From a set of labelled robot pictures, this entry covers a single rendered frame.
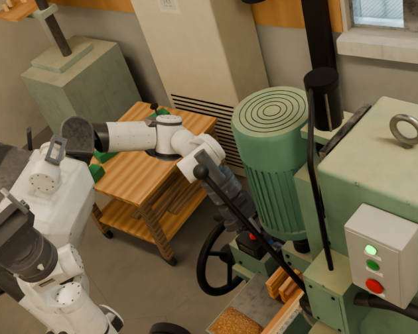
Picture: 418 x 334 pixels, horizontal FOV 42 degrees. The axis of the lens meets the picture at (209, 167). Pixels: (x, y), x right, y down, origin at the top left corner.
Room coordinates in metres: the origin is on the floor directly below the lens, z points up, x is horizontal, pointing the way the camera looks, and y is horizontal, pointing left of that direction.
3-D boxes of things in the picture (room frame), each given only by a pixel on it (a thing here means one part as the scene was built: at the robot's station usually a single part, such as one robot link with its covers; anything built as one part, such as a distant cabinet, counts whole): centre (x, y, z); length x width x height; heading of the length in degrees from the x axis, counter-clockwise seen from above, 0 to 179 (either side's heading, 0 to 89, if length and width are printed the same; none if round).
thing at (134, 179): (2.29, 0.31, 0.32); 0.66 x 0.57 x 0.64; 132
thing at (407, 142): (0.64, -0.32, 1.55); 0.06 x 0.02 x 0.07; 34
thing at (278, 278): (0.94, -0.12, 0.93); 0.19 x 0.02 x 0.07; 124
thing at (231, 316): (0.83, 0.07, 0.92); 0.14 x 0.09 x 0.04; 34
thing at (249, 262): (1.05, -0.07, 0.91); 0.15 x 0.14 x 0.09; 124
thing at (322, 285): (0.61, -0.15, 1.22); 0.09 x 0.08 x 0.15; 34
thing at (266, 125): (0.88, -0.16, 1.35); 0.18 x 0.18 x 0.31
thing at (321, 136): (0.76, -0.24, 1.53); 0.08 x 0.08 x 0.17; 34
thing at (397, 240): (0.53, -0.22, 1.40); 0.10 x 0.06 x 0.16; 34
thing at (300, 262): (0.86, -0.17, 1.03); 0.14 x 0.07 x 0.09; 34
